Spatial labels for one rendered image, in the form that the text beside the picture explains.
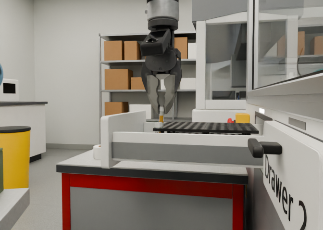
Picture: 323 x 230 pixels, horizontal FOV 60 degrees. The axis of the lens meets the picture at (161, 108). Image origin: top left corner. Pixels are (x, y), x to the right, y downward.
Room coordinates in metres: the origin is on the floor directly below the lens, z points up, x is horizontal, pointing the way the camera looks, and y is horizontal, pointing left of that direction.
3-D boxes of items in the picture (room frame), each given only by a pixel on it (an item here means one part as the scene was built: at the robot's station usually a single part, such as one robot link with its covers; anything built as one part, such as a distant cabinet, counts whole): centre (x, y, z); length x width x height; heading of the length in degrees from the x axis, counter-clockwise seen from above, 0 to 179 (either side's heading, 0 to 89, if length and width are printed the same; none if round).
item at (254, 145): (0.35, -0.13, 0.91); 0.07 x 0.04 x 0.01; 168
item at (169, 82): (0.66, -0.02, 0.98); 0.06 x 0.03 x 0.09; 168
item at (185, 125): (0.68, -0.11, 0.87); 0.22 x 0.18 x 0.06; 78
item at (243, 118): (0.98, -0.28, 0.88); 0.07 x 0.05 x 0.07; 168
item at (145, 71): (0.65, 0.02, 1.02); 0.05 x 0.02 x 0.09; 78
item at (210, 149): (0.67, -0.12, 0.86); 0.40 x 0.26 x 0.06; 78
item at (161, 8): (0.67, 0.00, 1.16); 0.08 x 0.08 x 0.05
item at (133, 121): (0.72, 0.09, 0.87); 0.29 x 0.02 x 0.11; 168
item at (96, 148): (0.96, 0.20, 0.78); 0.07 x 0.07 x 0.04
